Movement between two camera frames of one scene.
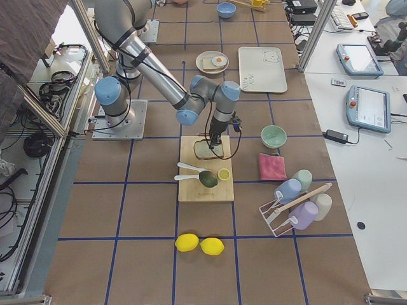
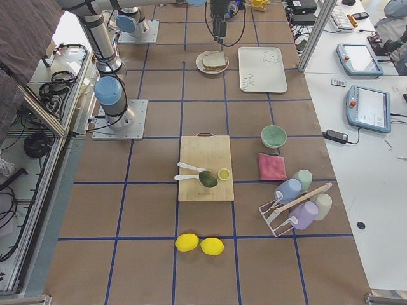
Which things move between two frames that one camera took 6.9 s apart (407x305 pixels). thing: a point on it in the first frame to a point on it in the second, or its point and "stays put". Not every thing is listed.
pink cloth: x=271 y=168 stays put
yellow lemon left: x=186 y=242 stays put
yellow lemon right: x=212 y=246 stays put
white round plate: x=210 y=54 stays put
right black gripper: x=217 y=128 to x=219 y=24
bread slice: x=203 y=150 to x=213 y=60
